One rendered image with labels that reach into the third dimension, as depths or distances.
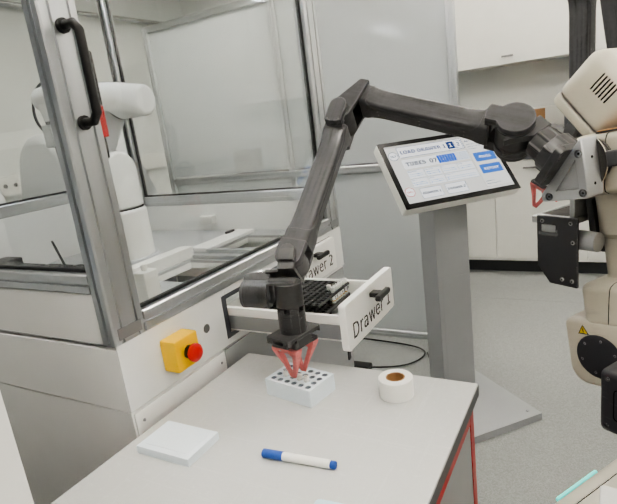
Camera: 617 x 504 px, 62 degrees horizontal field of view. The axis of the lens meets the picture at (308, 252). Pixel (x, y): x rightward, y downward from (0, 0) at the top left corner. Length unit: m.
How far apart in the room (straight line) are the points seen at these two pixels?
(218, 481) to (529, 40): 3.93
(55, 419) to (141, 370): 0.31
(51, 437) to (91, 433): 0.16
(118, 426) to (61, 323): 0.24
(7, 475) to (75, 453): 0.66
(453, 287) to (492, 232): 1.97
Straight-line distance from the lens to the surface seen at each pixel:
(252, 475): 0.95
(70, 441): 1.38
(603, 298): 1.31
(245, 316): 1.30
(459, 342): 2.37
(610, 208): 1.28
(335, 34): 3.06
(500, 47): 4.43
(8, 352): 1.41
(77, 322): 1.15
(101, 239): 1.05
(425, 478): 0.90
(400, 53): 2.90
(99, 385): 1.18
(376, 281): 1.28
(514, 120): 1.15
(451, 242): 2.21
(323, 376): 1.13
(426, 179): 2.06
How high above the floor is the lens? 1.32
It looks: 14 degrees down
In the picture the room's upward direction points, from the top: 7 degrees counter-clockwise
